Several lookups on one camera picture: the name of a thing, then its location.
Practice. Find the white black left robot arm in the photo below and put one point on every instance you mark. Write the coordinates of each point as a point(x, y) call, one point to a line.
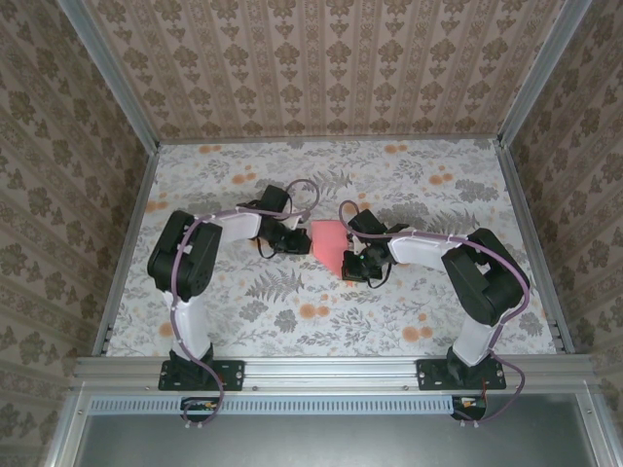
point(192, 326)

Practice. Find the aluminium side rail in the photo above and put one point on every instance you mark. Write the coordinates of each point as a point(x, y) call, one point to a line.
point(530, 233)
point(131, 243)

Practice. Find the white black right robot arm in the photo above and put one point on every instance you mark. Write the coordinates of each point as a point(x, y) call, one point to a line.
point(474, 338)

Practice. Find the grey metal panel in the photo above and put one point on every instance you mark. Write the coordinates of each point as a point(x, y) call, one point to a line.
point(331, 442)

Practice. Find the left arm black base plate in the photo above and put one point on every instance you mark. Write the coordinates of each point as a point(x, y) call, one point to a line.
point(233, 374)

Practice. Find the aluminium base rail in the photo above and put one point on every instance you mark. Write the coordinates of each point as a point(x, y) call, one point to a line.
point(331, 372)

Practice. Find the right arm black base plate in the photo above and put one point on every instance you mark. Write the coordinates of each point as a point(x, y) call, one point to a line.
point(428, 374)

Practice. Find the pink cloth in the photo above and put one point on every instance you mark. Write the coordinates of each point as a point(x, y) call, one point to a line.
point(326, 238)

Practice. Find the aluminium frame post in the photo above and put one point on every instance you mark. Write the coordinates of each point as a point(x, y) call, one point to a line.
point(107, 73)
point(545, 73)

